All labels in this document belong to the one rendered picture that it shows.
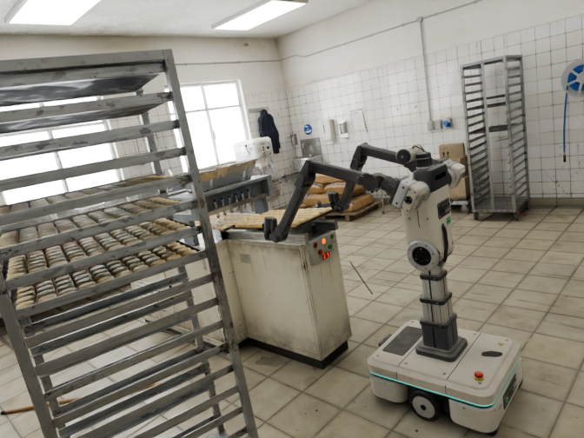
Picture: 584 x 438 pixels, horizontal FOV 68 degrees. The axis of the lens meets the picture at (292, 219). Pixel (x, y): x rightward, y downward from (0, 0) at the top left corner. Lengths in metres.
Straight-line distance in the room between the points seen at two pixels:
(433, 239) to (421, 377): 0.67
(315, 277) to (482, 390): 1.06
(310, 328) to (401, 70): 4.67
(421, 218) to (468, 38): 4.38
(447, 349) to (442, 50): 4.67
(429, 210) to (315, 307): 0.98
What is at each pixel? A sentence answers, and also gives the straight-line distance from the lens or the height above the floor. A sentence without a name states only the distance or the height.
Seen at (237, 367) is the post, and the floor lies 0.70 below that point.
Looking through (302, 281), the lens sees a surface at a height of 0.61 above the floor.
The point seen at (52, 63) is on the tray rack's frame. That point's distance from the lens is 1.42.
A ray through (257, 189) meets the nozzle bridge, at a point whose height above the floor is 1.08.
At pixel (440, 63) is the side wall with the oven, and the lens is 6.37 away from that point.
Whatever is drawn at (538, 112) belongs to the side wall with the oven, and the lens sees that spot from 5.98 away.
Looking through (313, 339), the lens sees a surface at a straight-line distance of 2.74.
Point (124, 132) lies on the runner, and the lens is 1.45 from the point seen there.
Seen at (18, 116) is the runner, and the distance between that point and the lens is 1.42.
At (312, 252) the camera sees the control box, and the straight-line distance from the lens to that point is 2.52.
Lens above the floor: 1.53
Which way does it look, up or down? 12 degrees down
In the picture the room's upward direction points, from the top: 10 degrees counter-clockwise
